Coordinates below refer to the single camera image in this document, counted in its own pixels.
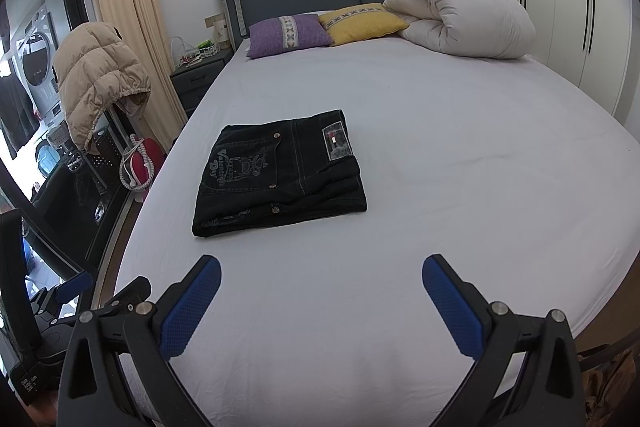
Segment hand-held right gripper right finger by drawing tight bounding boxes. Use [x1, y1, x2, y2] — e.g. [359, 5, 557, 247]
[422, 254, 586, 427]

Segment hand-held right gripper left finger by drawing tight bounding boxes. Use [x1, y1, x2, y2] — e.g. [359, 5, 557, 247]
[57, 255, 222, 427]

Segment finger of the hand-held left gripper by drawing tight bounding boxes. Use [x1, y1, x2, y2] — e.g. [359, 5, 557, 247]
[102, 277, 152, 314]
[52, 271, 95, 304]

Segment black denim pants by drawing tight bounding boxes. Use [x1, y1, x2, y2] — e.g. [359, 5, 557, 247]
[191, 109, 368, 239]

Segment red and white appliance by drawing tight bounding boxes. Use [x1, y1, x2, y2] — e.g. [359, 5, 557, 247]
[120, 134, 167, 194]

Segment black rack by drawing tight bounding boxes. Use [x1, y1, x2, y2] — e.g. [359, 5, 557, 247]
[65, 104, 138, 218]

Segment bed with white sheet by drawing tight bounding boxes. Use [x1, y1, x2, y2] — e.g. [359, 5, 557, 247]
[117, 34, 640, 427]

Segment dark hanging clothes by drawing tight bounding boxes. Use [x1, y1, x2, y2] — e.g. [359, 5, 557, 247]
[0, 74, 38, 152]

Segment beige puffer jacket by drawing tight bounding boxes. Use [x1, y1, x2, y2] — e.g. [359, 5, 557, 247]
[52, 22, 152, 150]

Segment dark grey nightstand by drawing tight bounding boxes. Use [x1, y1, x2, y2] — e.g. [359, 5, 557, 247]
[169, 49, 235, 120]

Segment white washing machine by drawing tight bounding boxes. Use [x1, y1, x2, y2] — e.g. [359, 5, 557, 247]
[12, 4, 63, 88]

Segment purple patterned pillow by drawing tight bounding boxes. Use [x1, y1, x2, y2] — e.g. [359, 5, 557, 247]
[246, 13, 333, 59]

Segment yellow patterned pillow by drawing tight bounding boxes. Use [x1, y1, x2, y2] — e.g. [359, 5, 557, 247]
[317, 3, 410, 46]

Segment white folded duvet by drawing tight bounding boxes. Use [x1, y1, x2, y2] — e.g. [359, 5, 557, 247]
[382, 0, 537, 59]

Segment white wardrobe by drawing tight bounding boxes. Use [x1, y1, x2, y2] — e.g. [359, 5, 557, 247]
[487, 0, 638, 125]

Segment white wire basket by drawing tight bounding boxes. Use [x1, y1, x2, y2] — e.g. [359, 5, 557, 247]
[171, 36, 222, 68]

